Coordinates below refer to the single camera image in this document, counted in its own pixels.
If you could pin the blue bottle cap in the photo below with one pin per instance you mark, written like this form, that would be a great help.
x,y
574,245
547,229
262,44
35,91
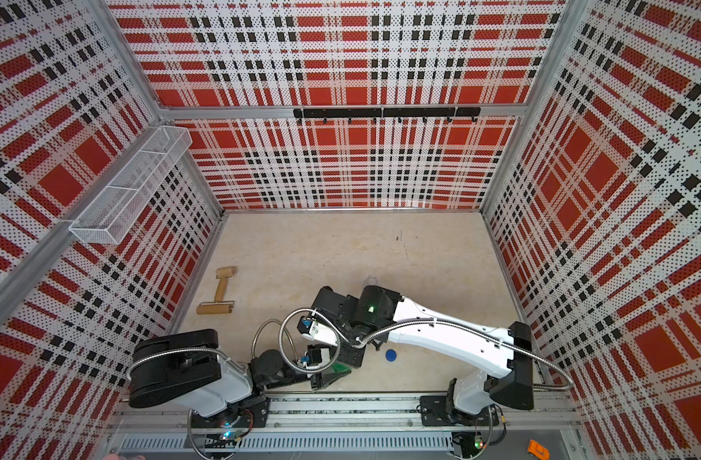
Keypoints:
x,y
391,355

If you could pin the clear small water bottle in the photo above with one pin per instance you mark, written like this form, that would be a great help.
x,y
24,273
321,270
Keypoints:
x,y
372,280

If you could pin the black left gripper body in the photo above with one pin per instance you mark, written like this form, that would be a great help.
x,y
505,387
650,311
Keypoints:
x,y
314,383

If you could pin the white wire mesh shelf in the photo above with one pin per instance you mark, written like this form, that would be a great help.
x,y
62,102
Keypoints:
x,y
113,212

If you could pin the green plastic soda bottle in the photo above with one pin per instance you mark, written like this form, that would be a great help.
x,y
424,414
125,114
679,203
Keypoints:
x,y
339,368

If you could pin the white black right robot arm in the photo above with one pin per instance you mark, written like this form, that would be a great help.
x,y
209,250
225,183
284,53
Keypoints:
x,y
378,307

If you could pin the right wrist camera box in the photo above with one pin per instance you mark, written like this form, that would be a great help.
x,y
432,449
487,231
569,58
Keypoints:
x,y
313,329

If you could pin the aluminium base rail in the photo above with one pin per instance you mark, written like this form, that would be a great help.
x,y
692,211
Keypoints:
x,y
302,424

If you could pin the black wall hook rail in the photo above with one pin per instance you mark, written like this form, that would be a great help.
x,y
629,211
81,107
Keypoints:
x,y
325,114

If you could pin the wooden double roller tool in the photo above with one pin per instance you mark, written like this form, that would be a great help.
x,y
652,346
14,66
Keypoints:
x,y
219,305

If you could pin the orange tool on floor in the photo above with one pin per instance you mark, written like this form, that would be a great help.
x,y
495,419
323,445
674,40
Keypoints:
x,y
538,451

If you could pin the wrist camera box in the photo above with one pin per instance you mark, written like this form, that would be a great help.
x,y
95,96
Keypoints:
x,y
313,329
316,357

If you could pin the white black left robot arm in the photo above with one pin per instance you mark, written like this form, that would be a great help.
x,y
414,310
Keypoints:
x,y
189,369

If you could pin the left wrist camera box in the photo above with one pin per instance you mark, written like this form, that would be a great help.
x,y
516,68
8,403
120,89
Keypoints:
x,y
316,357

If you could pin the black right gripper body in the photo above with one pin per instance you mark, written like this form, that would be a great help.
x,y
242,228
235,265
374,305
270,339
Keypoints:
x,y
350,355

